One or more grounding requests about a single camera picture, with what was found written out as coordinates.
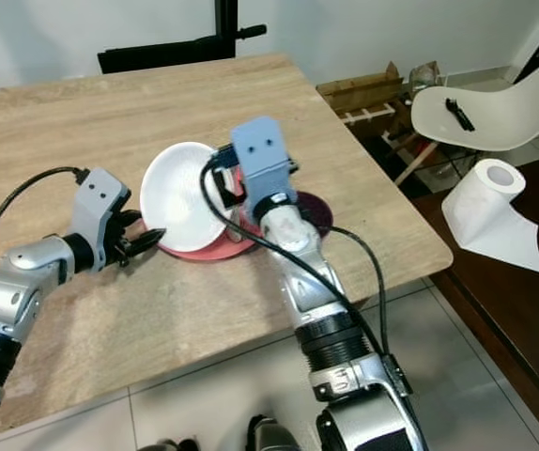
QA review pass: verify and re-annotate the white round plate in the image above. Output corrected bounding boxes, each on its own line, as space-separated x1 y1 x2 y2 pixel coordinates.
139 141 243 254

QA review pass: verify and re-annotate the red round plate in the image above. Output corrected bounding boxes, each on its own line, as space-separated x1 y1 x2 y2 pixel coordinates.
157 214 268 262

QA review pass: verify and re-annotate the dark maroon round plate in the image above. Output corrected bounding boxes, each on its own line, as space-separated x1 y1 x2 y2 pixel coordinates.
292 192 334 238

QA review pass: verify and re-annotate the wooden crate rack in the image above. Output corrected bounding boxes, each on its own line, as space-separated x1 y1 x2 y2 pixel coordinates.
316 60 449 189

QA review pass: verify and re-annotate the black robot left foot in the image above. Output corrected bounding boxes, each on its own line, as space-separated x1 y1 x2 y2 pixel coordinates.
136 437 197 451

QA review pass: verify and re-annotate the black robot foot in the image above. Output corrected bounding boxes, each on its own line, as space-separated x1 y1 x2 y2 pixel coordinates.
245 417 310 451
136 437 197 451

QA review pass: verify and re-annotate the black robot right foot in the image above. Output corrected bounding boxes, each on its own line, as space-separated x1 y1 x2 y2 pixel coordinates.
245 417 310 451

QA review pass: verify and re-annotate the small black tool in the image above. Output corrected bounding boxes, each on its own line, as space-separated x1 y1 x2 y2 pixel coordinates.
444 97 476 132

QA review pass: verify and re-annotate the white paper towel roll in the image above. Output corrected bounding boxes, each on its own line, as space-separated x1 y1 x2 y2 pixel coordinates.
440 158 539 274

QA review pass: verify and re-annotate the white plastic shell chair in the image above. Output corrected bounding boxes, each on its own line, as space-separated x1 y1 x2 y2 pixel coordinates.
393 47 539 186

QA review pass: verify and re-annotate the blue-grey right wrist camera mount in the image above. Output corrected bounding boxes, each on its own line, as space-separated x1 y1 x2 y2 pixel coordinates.
229 117 300 205

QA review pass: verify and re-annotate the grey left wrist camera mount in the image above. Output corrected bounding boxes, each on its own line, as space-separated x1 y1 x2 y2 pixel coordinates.
71 168 132 271

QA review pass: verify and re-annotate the black chair with post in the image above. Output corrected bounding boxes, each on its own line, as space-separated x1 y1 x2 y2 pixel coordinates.
97 0 269 75

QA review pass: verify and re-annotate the short black right arm cable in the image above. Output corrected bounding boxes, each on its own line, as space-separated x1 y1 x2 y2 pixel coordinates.
330 225 391 354

